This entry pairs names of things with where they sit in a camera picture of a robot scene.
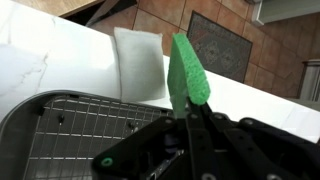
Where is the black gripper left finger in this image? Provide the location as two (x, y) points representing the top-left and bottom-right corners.
(91, 116), (193, 180)

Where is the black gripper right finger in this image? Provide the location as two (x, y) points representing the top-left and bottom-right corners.
(185, 96), (320, 180)

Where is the white sponge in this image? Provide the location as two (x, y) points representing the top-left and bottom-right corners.
(113, 26), (168, 104)

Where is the green sponge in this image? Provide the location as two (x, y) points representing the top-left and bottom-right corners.
(166, 32), (212, 120)

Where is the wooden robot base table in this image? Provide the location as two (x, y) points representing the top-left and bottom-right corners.
(13, 0), (105, 18)

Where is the dark patterned floor rug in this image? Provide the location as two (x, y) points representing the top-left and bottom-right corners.
(186, 10), (254, 84)

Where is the stainless steel sink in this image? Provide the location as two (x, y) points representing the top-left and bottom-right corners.
(0, 89), (178, 180)

